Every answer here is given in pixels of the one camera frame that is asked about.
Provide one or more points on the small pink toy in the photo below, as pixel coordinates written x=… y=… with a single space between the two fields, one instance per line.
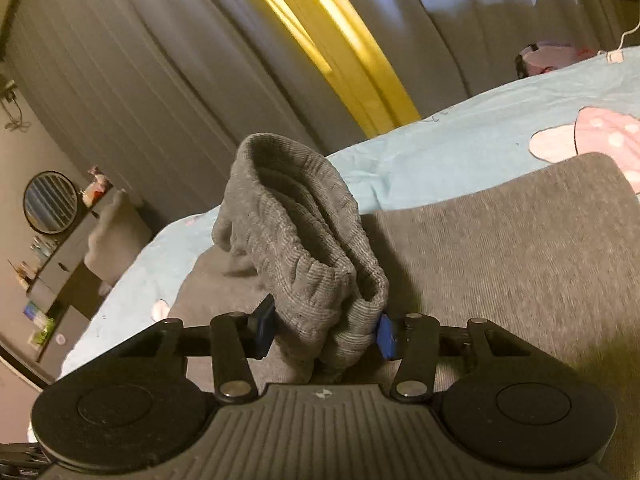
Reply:
x=97 y=182

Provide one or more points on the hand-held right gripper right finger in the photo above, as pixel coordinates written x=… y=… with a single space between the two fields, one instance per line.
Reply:
x=386 y=339

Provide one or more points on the grey pants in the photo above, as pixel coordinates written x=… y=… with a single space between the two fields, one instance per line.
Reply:
x=500 y=260

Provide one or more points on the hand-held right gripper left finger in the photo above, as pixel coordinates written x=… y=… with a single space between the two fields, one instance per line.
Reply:
x=263 y=327

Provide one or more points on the grey curtain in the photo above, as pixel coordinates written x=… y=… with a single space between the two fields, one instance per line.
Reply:
x=150 y=85

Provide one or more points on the yellow curtain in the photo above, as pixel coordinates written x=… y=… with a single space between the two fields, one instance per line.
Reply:
x=345 y=50

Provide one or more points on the grey dresser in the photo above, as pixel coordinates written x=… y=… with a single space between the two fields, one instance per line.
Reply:
x=65 y=272

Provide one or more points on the white sheer curtain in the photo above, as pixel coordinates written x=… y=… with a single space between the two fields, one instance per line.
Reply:
x=475 y=10

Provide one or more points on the round black-framed mirror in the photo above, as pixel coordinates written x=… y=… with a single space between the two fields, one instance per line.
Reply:
x=50 y=202

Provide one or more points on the light blue bed sheet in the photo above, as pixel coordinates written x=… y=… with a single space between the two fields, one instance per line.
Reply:
x=450 y=145

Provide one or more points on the grey covered chair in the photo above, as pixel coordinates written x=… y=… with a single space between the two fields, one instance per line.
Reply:
x=117 y=235

